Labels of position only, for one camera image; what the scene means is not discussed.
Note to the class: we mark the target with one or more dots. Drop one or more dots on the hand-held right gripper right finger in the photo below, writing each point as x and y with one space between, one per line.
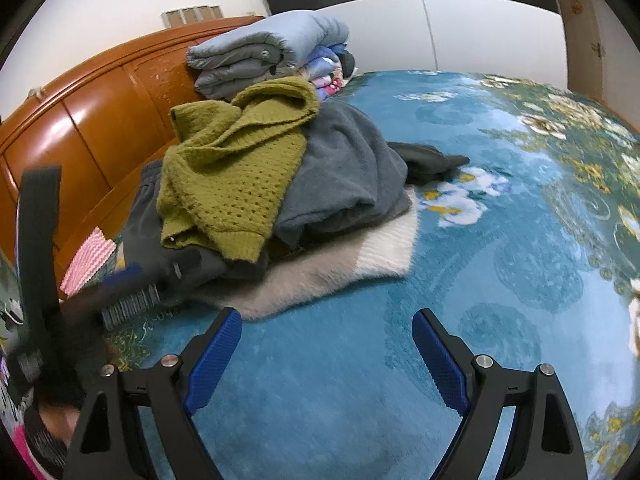
440 360

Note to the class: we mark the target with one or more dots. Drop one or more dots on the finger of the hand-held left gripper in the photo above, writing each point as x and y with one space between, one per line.
125 280

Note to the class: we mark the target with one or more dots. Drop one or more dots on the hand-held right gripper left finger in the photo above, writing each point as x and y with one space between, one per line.
215 355

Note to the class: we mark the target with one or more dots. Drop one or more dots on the olive green towel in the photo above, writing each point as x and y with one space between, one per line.
235 160

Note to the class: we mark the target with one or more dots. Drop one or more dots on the person's left forearm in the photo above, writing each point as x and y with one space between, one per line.
42 452

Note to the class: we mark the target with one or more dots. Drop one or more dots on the person's left hand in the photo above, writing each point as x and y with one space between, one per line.
55 417

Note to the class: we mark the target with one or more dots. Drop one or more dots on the pink zigzag cloth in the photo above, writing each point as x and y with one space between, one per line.
85 260

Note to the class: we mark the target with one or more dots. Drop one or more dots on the dark grey pants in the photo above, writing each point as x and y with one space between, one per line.
145 220

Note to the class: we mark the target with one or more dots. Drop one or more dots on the teal floral blanket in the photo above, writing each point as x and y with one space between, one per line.
450 285

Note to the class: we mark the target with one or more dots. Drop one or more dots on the white fluffy sweater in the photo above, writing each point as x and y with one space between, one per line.
350 260

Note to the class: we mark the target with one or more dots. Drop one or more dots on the wooden headboard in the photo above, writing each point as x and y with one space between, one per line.
90 110

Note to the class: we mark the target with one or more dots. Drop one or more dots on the dark grey garment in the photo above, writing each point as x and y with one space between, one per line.
425 160

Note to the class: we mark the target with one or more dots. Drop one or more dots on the grey sweatshirt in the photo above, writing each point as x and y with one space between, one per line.
345 170

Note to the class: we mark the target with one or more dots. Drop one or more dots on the folded grey-blue quilt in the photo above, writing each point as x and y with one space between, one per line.
260 55

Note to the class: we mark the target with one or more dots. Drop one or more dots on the folded colourful floral blanket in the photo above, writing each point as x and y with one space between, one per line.
325 67

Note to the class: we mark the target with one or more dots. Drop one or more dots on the small black object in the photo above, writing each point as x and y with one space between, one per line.
348 62

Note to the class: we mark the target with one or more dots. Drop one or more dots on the white wardrobe with black stripe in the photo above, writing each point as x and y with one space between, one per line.
450 25

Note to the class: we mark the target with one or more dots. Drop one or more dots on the pale door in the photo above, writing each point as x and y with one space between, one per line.
595 20

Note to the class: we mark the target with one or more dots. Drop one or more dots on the wall switch panel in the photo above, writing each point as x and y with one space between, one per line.
192 15

